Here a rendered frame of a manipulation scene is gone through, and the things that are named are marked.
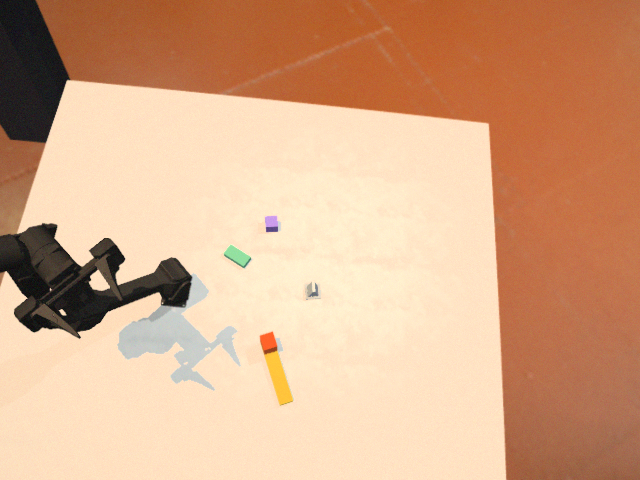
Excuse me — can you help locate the light green flat bar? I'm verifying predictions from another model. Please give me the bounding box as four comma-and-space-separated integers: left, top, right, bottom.
223, 244, 251, 269

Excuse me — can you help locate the small purple block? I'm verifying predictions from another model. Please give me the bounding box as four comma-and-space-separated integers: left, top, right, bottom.
265, 216, 278, 233

